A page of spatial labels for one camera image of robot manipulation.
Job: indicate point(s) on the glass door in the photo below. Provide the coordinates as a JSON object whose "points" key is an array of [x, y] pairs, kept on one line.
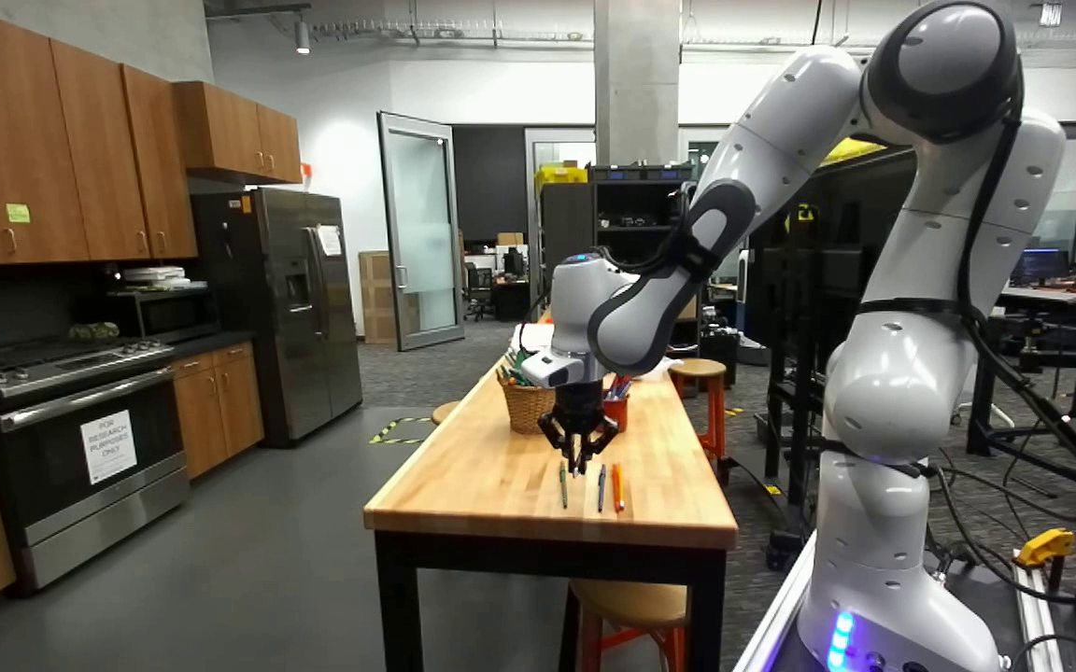
{"points": [[425, 239]]}

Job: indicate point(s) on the blue pen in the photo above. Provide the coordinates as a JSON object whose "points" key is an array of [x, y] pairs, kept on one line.
{"points": [[601, 499]]}

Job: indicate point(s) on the wooden stool orange legs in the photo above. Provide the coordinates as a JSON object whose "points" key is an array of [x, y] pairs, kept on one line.
{"points": [[615, 612]]}

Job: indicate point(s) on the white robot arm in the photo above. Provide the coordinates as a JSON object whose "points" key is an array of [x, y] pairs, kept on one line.
{"points": [[942, 85]]}

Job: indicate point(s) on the wooden lower cabinet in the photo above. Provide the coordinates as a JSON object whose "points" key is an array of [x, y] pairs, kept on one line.
{"points": [[220, 406]]}

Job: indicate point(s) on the microwave oven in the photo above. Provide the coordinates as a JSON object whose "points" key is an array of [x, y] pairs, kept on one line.
{"points": [[160, 311]]}

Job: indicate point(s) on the green pen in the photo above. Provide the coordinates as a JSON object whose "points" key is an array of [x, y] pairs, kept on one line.
{"points": [[564, 479]]}

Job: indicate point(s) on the yellow handled tool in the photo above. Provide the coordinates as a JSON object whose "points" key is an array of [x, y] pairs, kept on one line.
{"points": [[1043, 546]]}

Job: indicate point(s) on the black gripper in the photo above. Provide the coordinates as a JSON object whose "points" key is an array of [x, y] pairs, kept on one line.
{"points": [[577, 411]]}

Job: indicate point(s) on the wooden upper cabinets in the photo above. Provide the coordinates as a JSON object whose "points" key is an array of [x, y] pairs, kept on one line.
{"points": [[94, 155]]}

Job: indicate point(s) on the red pen cup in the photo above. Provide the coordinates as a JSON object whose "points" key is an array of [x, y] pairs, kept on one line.
{"points": [[615, 408]]}

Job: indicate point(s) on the concrete pillar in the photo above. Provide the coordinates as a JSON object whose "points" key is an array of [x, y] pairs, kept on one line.
{"points": [[636, 81]]}

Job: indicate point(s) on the stainless steel refrigerator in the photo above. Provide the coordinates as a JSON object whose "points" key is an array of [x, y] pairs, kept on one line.
{"points": [[280, 269]]}

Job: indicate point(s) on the stainless steel oven range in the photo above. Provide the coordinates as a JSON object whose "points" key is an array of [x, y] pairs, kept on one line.
{"points": [[92, 449]]}

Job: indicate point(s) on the wooden table black legs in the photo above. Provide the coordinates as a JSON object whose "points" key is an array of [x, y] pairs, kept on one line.
{"points": [[485, 499]]}

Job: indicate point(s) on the orange pen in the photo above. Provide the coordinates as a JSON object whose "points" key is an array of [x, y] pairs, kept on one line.
{"points": [[615, 486]]}

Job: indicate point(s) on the round wooden stool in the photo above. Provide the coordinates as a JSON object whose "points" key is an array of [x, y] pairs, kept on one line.
{"points": [[709, 379]]}

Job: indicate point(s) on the woven wicker basket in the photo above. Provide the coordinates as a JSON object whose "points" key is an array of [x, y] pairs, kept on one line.
{"points": [[524, 397]]}

